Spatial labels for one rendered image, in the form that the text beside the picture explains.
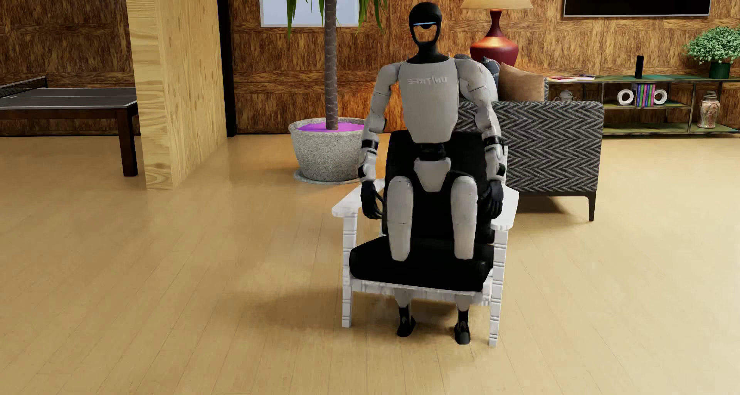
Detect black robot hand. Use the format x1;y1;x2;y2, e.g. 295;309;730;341
360;179;386;221
479;178;505;221

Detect white chair with black cushion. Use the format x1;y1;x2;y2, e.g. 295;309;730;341
331;143;519;348

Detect black chair cushion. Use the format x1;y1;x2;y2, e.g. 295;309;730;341
348;130;496;293

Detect grey left robot leg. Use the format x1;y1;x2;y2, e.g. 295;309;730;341
450;175;481;346

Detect grey robot leg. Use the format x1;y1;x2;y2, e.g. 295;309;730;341
450;175;481;346
384;175;419;338

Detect grey right robot leg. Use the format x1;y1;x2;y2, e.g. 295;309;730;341
384;175;419;338

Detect grey stone planter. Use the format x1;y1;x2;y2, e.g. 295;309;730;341
288;118;372;184

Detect grey herringbone sofa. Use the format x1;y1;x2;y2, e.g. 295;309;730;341
454;54;605;222

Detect grey robot torso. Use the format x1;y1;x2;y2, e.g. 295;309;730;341
398;57;464;193

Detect tan throw pillow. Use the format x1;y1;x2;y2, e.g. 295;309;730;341
498;62;548;102

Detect dark grey throw pillow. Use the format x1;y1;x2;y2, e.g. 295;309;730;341
480;55;501;89

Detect indoor palm tree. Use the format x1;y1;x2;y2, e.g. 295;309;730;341
281;0;389;131

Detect red table lamp base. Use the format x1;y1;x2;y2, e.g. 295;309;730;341
469;9;519;68

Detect black robot head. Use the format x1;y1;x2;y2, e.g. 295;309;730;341
409;2;444;62

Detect green low shelf unit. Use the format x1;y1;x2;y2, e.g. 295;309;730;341
545;74;740;136

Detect white framed window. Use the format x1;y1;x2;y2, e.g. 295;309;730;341
258;0;363;29

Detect light wooden pillar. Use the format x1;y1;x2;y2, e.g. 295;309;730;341
124;0;228;191

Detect patterned ceramic vase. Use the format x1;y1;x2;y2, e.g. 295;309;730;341
698;90;722;130

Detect small green potted plant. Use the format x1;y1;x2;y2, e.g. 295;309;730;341
683;26;740;80

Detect dark table tennis table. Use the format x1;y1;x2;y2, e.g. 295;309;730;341
0;76;140;178

